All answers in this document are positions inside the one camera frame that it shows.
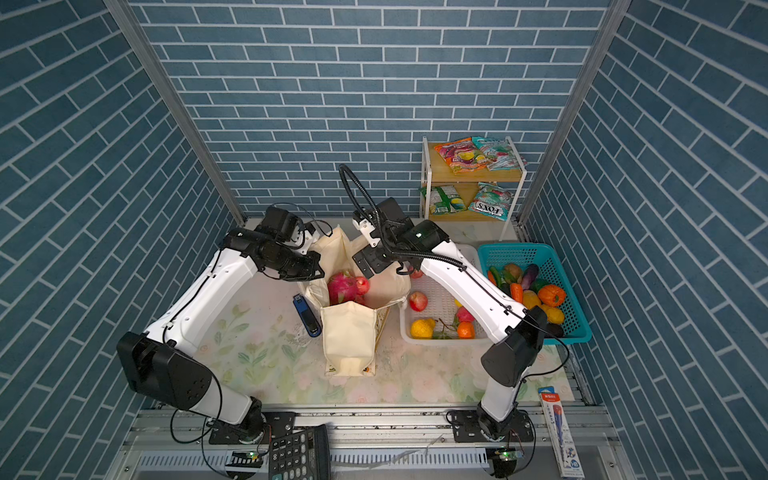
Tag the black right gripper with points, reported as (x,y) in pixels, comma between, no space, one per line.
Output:
(376,263)

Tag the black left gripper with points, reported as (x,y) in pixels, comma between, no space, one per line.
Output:
(310,272)

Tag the red apple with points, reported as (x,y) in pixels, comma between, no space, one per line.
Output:
(418,301)
(362,285)

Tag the pink dragon fruit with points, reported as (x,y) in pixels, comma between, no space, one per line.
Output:
(342,287)

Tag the cream floral tote bag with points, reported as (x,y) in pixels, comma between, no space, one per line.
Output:
(351,329)

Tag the colourful snack bag top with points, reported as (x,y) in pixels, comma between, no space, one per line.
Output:
(465,155)

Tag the teal snack bag top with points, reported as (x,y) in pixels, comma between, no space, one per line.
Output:
(498,154)

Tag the yellow potato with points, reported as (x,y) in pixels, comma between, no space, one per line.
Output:
(531,299)

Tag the orange pumpkin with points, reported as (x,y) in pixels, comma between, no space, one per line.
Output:
(552,295)

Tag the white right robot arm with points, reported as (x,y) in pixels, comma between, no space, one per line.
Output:
(517,333)

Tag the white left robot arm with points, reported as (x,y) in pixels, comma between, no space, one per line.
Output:
(159,362)

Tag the green snack bag lower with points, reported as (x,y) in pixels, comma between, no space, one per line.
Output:
(443,200)

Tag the teal foxs candy bag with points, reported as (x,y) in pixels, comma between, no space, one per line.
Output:
(492,201)

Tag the white plastic fruit basket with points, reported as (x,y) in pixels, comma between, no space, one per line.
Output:
(440,305)

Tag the blue stapler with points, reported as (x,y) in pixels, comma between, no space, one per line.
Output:
(308,318)

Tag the yellow lemon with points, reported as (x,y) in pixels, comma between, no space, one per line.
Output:
(423,328)

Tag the floral table mat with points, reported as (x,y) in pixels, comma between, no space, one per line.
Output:
(259,347)

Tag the white wooden shelf rack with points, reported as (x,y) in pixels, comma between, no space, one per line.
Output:
(435,172)

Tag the small orange fruit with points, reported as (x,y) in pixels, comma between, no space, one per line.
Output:
(466,330)

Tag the orange carrot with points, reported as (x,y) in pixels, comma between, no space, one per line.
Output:
(516,291)

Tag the purple eggplant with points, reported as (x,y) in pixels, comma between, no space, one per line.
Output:
(529,276)

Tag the teal plastic vegetable basket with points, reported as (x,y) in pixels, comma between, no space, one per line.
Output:
(495,257)

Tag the black calculator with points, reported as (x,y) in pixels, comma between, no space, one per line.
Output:
(301,455)

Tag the white toothpaste box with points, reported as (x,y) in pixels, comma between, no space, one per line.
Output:
(565,451)

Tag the aluminium corner post right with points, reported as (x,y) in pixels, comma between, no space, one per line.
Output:
(597,52)

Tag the aluminium corner post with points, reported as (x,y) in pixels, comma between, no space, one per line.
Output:
(130,27)
(597,52)

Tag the aluminium corner post left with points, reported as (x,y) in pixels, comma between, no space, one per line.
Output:
(130,27)

